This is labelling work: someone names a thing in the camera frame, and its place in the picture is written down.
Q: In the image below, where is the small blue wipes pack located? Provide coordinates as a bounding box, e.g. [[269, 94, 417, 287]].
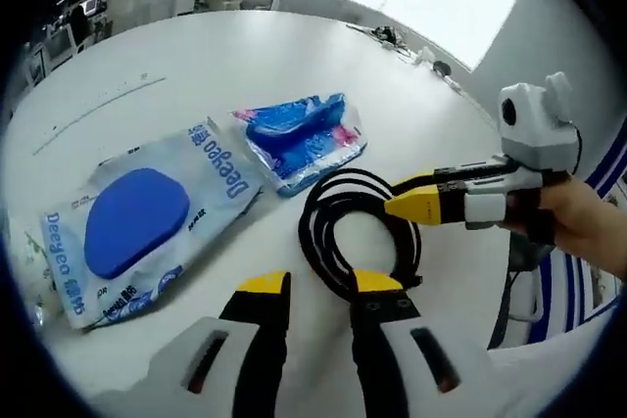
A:
[[229, 91, 368, 199]]

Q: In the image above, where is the white table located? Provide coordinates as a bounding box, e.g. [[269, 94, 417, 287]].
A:
[[2, 9, 540, 418]]

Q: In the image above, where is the person's right hand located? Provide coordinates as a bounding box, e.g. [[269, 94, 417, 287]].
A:
[[504, 174, 627, 268]]

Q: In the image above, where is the person's white shirt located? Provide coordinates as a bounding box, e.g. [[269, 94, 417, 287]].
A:
[[487, 309, 627, 418]]

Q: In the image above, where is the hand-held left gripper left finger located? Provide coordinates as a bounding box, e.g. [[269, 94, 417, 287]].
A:
[[146, 269, 294, 418]]

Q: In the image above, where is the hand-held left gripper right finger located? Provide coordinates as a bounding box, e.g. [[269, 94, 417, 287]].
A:
[[349, 268, 491, 418]]

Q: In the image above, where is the large white wet wipes pack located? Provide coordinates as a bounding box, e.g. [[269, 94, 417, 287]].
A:
[[38, 116, 265, 332]]

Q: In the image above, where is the black cable bundle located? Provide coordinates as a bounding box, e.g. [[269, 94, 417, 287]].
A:
[[373, 24, 410, 48]]

